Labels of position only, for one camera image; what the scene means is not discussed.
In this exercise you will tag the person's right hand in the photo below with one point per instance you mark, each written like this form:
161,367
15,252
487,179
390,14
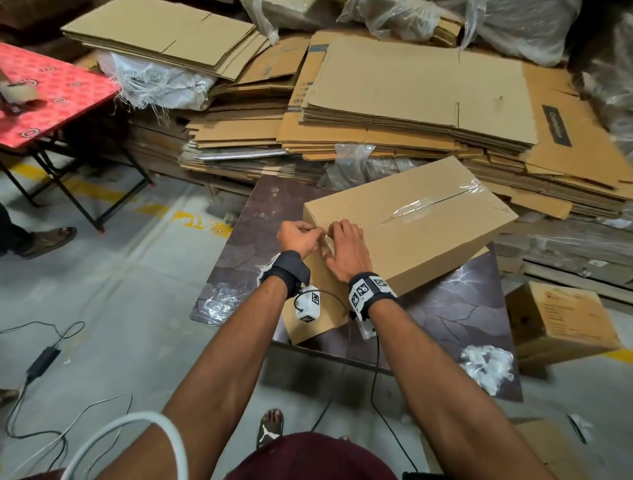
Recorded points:
350,253

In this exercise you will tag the person's left hand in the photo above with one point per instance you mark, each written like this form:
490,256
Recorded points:
295,238

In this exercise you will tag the person's left fingers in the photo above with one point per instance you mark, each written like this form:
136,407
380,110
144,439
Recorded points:
314,236

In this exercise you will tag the person's right thumb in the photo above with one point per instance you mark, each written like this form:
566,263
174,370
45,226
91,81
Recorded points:
328,253

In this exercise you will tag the taped brown cardboard box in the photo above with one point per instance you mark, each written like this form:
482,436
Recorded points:
425,217

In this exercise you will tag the person's left forearm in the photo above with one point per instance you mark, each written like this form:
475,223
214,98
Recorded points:
217,376

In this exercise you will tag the person's right forearm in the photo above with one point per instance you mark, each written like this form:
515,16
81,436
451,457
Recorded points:
445,390

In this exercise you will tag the crumpled clear plastic sheet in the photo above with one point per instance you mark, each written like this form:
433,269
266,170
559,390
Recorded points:
356,165

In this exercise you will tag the clear plastic wrap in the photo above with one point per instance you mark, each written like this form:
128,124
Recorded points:
222,304

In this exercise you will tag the stack of flattened cardboard boxes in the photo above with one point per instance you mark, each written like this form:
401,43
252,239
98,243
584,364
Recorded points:
163,34
237,128
420,94
568,252

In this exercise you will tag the person's sandalled foot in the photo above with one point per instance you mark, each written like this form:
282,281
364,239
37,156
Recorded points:
47,241
271,428

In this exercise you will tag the white plastic wad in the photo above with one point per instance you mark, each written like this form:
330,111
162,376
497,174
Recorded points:
487,368

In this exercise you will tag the person's maroon clothing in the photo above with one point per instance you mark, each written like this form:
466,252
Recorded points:
311,460

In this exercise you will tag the white woven sack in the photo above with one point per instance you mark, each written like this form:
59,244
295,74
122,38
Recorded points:
158,84

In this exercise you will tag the thick white tube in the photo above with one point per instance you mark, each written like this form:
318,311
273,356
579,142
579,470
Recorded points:
168,435

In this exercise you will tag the labelled small cardboard box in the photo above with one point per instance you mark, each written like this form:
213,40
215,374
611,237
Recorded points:
563,321

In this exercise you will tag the large clear plastic bag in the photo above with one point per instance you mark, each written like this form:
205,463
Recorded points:
529,27

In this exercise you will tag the red patterned folding table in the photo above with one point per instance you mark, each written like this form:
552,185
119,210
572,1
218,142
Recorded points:
49,94

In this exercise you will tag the white paper scrap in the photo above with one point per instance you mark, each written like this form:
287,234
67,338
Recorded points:
579,428

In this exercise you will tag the grey plastic bag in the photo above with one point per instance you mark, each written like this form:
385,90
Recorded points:
606,84

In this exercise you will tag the white marker cube wrist camera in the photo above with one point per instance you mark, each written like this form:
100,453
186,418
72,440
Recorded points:
306,304

